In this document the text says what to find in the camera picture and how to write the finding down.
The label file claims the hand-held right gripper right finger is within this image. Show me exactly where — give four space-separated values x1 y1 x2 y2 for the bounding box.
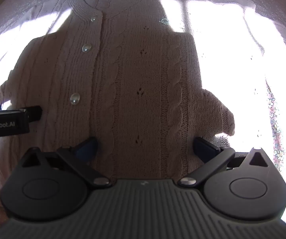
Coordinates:
178 137 274 187

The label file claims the pink knitted cardigan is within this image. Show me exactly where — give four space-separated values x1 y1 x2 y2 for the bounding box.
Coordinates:
0 0 236 205

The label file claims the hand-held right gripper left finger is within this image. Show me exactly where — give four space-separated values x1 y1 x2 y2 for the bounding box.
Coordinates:
19 137 111 187

